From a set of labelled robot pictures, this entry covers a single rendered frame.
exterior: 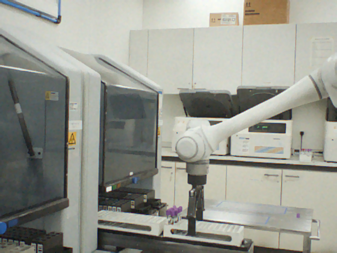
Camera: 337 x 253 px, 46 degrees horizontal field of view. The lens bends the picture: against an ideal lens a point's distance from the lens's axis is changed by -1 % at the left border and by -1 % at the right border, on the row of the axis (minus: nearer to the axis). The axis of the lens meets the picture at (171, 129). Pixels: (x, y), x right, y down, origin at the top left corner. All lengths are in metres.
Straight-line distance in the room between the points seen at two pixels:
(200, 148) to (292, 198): 2.60
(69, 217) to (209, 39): 3.10
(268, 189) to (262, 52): 1.34
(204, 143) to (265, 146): 2.50
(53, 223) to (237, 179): 2.63
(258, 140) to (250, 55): 0.89
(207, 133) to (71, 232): 0.59
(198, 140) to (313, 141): 3.17
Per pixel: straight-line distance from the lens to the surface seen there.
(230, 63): 4.18
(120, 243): 1.67
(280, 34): 4.17
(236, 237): 1.53
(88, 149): 1.55
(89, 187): 1.58
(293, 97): 1.50
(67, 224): 1.48
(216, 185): 3.93
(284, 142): 3.81
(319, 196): 3.85
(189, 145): 1.31
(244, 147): 3.85
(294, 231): 1.81
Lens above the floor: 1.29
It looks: 2 degrees down
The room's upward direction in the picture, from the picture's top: 2 degrees clockwise
